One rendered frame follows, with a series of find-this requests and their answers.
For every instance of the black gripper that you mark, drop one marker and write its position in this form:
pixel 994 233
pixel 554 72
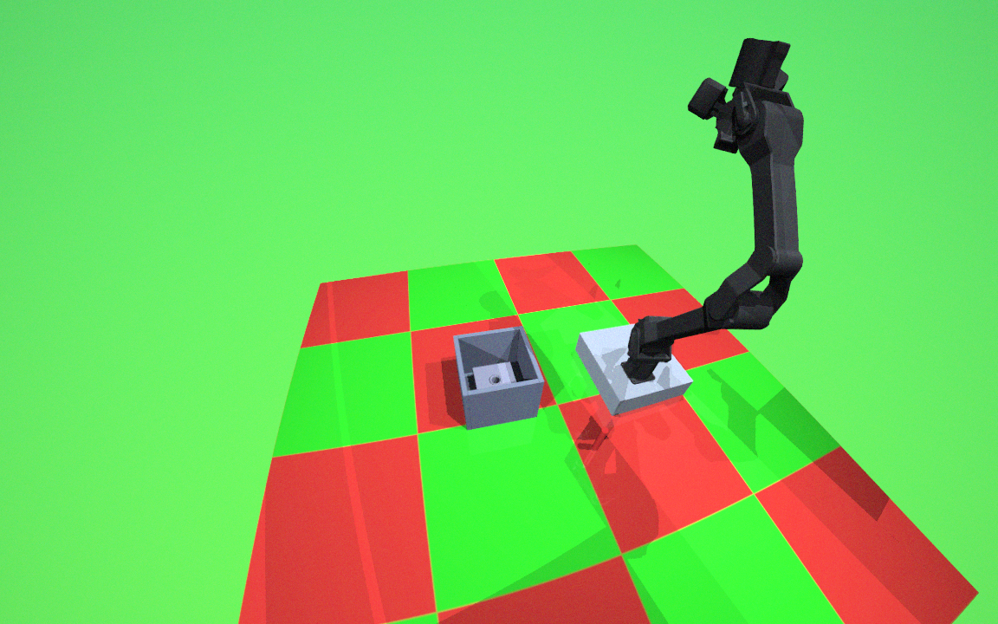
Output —
pixel 708 99

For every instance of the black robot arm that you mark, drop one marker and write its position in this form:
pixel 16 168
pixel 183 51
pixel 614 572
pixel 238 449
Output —
pixel 762 122

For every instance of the red peg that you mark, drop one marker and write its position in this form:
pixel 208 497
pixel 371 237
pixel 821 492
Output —
pixel 603 432

